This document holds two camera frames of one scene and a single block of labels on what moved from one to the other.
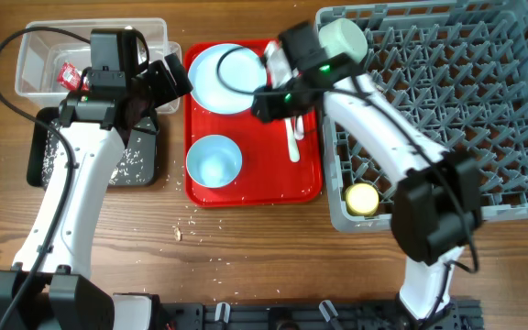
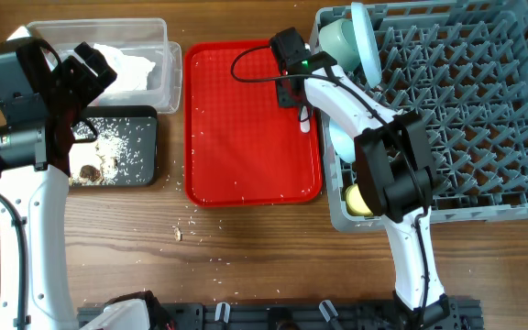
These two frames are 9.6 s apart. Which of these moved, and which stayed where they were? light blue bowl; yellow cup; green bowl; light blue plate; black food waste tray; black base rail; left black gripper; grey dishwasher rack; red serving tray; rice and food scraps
Moved: light blue plate; left black gripper; light blue bowl; rice and food scraps
Stayed: green bowl; yellow cup; red serving tray; grey dishwasher rack; black food waste tray; black base rail
